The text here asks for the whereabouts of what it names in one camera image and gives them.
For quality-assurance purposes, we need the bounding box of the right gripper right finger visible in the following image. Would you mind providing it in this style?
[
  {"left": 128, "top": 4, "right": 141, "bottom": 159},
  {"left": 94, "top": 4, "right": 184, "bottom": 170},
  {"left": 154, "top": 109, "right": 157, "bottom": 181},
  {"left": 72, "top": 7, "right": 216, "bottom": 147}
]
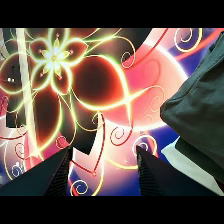
[{"left": 135, "top": 145, "right": 222, "bottom": 197}]

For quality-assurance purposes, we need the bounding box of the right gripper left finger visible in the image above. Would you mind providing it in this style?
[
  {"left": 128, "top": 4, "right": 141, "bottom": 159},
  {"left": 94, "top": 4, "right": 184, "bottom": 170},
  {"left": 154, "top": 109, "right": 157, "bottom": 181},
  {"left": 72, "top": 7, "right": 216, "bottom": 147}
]
[{"left": 0, "top": 146, "right": 74, "bottom": 197}]

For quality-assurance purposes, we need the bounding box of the white garment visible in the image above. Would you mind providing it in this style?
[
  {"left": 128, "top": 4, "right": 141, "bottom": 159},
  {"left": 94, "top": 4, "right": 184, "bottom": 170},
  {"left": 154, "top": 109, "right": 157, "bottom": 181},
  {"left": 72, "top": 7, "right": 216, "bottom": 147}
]
[{"left": 161, "top": 135, "right": 224, "bottom": 197}]

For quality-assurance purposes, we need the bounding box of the dark green garment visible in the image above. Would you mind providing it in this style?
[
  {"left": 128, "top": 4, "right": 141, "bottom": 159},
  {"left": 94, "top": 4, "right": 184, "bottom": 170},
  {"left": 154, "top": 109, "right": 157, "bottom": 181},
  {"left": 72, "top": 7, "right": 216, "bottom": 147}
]
[{"left": 159, "top": 31, "right": 224, "bottom": 184}]

